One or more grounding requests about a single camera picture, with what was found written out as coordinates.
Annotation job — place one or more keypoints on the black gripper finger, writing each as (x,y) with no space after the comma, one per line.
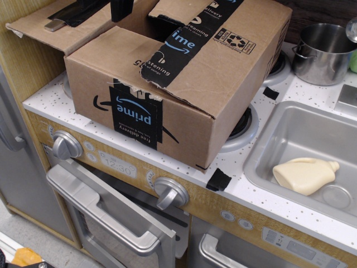
(83,4)
(120,9)

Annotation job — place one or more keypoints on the brown Amazon cardboard box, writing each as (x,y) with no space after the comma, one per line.
(175,76)

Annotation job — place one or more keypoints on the green toy object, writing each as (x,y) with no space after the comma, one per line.
(353,62)

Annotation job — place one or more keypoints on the black tape piece rear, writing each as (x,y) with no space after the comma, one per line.
(270,93)

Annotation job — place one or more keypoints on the silver oven knob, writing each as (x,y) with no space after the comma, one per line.
(170,193)
(66,146)

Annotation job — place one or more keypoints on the black tape piece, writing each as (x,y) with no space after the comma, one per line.
(218,181)
(270,93)

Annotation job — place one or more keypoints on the front grey stove burner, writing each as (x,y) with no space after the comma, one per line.
(244,131)

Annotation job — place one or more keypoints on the left silver oven knob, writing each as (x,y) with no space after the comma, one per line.
(66,146)

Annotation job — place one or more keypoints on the metal bar on left flap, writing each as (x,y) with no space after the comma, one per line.
(54,25)

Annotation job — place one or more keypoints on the cream toy detergent bottle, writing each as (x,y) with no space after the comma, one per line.
(305,175)

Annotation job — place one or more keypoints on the silver toy oven door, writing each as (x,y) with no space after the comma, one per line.
(118,224)

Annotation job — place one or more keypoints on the grey toy fridge door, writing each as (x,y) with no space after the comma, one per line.
(24,187)

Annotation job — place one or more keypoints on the black tape piece front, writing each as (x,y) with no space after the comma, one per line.
(218,181)

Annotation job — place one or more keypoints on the stainless steel pot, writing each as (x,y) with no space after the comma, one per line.
(322,54)

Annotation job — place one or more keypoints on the grey stove burner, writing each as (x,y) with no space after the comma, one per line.
(279,72)
(244,131)

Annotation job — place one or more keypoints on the shiny ladle bowl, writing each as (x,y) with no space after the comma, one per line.
(351,30)

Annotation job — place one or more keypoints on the silver toy sink basin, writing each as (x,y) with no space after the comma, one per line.
(295,130)

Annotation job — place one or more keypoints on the orange object on floor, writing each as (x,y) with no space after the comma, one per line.
(26,256)

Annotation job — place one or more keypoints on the rear grey stove burner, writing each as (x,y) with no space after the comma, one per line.
(279,72)

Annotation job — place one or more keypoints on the right silver oven knob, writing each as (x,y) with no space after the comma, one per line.
(170,193)

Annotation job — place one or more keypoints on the silver toy dishwasher door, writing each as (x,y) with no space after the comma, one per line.
(211,246)

